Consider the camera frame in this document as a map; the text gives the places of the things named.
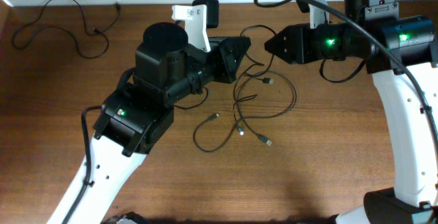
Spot black usb cable thin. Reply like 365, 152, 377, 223
192, 24, 278, 153

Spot black usb cable long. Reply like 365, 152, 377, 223
232, 69, 298, 147

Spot black cable short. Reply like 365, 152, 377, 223
11, 0, 122, 60

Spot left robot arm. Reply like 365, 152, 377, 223
50, 22, 250, 223

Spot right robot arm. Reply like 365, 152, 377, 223
265, 0, 437, 223

